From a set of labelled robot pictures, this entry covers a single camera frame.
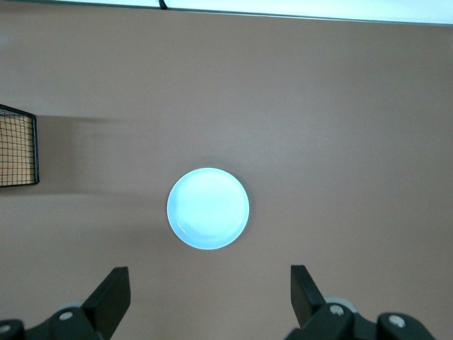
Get light blue round plate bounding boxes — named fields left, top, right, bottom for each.
left=166, top=168, right=251, bottom=251

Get wooden tray with wire frame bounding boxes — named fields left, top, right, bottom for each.
left=0, top=103, right=40, bottom=188

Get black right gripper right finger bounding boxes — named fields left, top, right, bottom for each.
left=285, top=264, right=377, bottom=340

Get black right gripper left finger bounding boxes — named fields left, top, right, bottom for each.
left=26, top=266, right=131, bottom=340

